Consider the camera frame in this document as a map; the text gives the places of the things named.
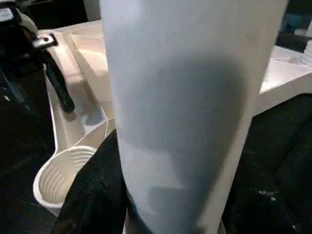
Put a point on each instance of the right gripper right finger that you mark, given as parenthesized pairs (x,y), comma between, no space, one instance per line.
(263,209)

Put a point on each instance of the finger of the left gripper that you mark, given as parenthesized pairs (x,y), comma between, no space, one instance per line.
(61,90)
(14,97)

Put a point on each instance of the white plastic table top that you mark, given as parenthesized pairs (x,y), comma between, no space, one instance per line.
(73,61)

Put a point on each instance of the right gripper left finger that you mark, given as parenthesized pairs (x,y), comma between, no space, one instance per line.
(97,195)

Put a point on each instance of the black work mat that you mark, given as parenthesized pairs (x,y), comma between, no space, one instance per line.
(287,122)

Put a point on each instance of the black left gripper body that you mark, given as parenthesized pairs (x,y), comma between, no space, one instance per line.
(17,44)

